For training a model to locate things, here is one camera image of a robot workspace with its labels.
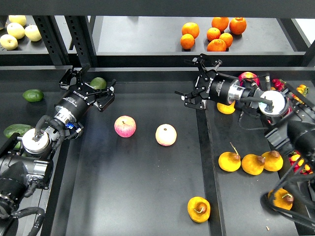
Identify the orange fruit centre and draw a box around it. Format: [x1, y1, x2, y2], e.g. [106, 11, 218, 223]
[206, 27, 221, 42]

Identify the black middle tray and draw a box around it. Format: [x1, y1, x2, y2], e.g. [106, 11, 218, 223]
[50, 68, 212, 236]

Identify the orange fruit lower left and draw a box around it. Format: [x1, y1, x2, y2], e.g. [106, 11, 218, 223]
[180, 33, 195, 50]

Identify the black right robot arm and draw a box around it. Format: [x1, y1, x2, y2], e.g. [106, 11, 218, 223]
[182, 54, 315, 172]

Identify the black perforated shelf post left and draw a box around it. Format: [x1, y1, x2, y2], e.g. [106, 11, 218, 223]
[32, 15, 70, 66]

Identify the yellow pear with stem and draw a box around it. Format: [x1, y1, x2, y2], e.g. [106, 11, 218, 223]
[218, 142, 241, 172]

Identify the pale yellow pear middle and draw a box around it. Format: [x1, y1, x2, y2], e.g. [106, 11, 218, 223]
[6, 23, 25, 40]

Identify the black left tray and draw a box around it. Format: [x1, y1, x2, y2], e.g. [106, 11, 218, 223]
[0, 66, 69, 236]

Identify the green avocado tray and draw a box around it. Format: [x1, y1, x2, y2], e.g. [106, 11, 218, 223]
[14, 142, 21, 150]
[3, 123, 33, 138]

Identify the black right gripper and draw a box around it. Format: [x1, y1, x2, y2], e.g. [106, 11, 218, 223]
[174, 54, 240, 110]

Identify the pale yellow pear right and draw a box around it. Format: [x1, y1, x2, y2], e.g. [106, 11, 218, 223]
[25, 25, 42, 42]

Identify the pink red apple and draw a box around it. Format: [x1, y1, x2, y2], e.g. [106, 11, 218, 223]
[114, 116, 136, 138]

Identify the pale yellow pear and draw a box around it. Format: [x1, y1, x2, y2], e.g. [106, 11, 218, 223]
[0, 34, 18, 51]
[6, 23, 25, 40]
[25, 25, 42, 42]
[8, 15, 27, 27]

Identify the green avocado left tray top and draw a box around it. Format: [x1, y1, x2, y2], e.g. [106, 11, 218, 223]
[3, 123, 33, 138]

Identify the orange cherry tomato bunch right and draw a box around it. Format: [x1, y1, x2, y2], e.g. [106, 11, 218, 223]
[292, 84, 309, 103]

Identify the orange fruit front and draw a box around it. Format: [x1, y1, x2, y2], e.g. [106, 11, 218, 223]
[207, 39, 226, 52]

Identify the black right tray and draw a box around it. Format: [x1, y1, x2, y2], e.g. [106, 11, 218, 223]
[193, 66, 315, 236]

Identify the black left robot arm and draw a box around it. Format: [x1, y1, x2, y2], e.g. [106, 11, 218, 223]
[0, 67, 116, 236]

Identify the orange fruit right small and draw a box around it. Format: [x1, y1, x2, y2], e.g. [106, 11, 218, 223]
[219, 33, 233, 48]

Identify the bright red apple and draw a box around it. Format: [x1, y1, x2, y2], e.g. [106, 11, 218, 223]
[238, 71, 260, 87]

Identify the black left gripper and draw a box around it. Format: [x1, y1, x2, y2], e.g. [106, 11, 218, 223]
[55, 64, 116, 123]

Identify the pale yellow pear top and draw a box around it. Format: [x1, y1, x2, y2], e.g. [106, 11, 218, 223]
[8, 15, 27, 27]

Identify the green avocado in middle tray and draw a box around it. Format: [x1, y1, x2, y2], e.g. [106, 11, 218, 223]
[90, 77, 107, 89]

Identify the green avocado upper left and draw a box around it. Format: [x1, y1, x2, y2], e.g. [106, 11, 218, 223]
[23, 89, 44, 102]

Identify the pale pink apple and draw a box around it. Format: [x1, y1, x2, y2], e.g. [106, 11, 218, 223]
[155, 124, 177, 147]

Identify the black tray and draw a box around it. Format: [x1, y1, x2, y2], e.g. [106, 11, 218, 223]
[50, 68, 212, 236]
[0, 66, 69, 236]
[193, 66, 315, 236]

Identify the orange fruit top right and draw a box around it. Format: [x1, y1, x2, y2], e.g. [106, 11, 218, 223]
[229, 17, 247, 35]

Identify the pale yellow pear front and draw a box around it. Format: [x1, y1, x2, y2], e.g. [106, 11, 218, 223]
[0, 34, 18, 51]

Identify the green avocado left tray middle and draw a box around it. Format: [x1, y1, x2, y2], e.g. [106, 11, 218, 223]
[14, 142, 21, 150]

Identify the black perforated shelf post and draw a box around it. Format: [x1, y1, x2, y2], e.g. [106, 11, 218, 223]
[32, 15, 70, 66]
[65, 16, 98, 67]

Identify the red cherry tomato bunch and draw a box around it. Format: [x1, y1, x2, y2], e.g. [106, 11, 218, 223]
[272, 79, 286, 91]

